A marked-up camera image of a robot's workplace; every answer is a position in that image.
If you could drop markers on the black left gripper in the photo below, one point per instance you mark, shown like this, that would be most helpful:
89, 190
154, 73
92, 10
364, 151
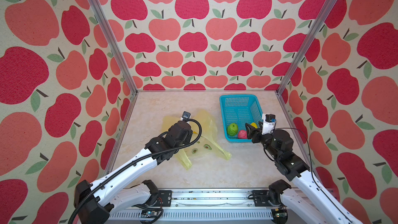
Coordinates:
188, 137

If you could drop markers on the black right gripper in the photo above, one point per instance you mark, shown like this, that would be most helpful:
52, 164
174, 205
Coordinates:
251, 135

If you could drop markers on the yellow toy lemon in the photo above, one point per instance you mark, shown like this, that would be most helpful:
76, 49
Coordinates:
254, 125

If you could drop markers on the pink toy fruit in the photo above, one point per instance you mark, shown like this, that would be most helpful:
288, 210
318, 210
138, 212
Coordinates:
242, 134

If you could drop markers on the green toy fruit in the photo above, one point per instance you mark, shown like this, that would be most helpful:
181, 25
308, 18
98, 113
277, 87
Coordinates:
232, 129

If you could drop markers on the yellow translucent plastic bag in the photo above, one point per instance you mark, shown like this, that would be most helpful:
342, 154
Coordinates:
207, 143

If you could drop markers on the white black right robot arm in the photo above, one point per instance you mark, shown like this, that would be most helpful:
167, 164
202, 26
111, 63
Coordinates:
302, 192

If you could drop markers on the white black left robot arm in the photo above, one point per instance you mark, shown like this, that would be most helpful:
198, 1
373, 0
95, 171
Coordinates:
94, 202

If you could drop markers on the teal plastic mesh basket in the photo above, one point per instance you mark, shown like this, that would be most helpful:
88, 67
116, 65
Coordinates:
239, 109

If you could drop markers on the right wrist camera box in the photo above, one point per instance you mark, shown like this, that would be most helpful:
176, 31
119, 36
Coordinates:
269, 122

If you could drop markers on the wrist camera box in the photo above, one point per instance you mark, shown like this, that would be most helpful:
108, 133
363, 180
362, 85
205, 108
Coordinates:
186, 115
269, 122

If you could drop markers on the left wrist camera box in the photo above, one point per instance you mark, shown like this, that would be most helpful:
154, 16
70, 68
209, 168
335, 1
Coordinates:
186, 115

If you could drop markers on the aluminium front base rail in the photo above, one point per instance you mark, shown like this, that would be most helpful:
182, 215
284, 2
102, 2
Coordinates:
213, 204

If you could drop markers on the aluminium right rear corner post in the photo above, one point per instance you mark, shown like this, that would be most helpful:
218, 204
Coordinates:
313, 30

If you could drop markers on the aluminium corner post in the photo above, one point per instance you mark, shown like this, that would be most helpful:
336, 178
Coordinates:
113, 45
313, 30

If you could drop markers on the aluminium left rear corner post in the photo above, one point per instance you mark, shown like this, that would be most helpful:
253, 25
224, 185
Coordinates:
113, 45

